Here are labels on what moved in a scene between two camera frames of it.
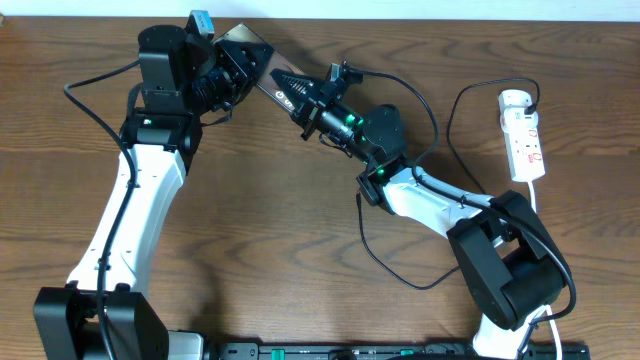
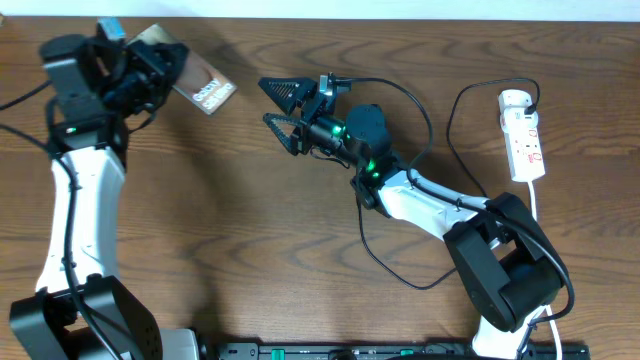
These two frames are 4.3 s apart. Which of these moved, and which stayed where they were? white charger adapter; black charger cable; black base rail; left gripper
Moved: left gripper
Stayed: black base rail; white charger adapter; black charger cable
